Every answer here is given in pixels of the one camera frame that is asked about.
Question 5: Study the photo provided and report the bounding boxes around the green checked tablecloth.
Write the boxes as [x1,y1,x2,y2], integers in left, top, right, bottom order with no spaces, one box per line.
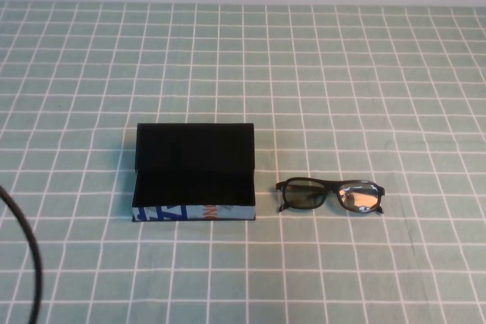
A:
[0,0,486,324]

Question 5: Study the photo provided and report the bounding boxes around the black cable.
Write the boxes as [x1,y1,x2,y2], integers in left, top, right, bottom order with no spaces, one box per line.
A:
[0,184,43,324]

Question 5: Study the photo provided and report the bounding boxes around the black framed glasses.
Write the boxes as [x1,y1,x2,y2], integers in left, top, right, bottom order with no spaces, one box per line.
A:
[275,176,387,215]

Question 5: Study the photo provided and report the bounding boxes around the black glasses case blue print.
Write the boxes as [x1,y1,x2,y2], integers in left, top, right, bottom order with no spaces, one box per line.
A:
[131,123,257,223]

